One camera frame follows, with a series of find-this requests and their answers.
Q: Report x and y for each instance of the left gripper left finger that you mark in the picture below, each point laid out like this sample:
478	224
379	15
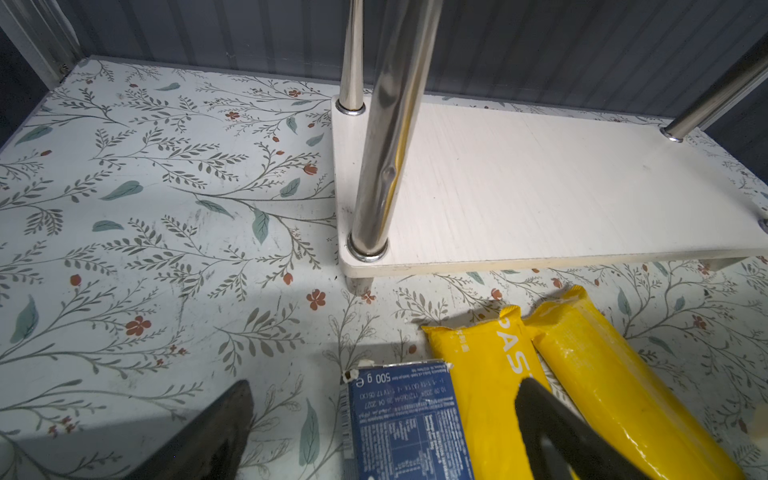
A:
209	447

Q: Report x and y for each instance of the yellow Pastatime spaghetti pack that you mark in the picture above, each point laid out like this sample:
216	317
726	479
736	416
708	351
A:
488	363

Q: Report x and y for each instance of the blue spaghetti box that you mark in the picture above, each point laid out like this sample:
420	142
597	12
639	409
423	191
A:
401	421

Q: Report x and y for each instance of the white two-tier shelf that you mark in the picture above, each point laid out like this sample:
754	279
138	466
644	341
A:
426	187

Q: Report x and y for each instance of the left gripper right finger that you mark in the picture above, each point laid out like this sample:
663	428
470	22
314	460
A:
559	445

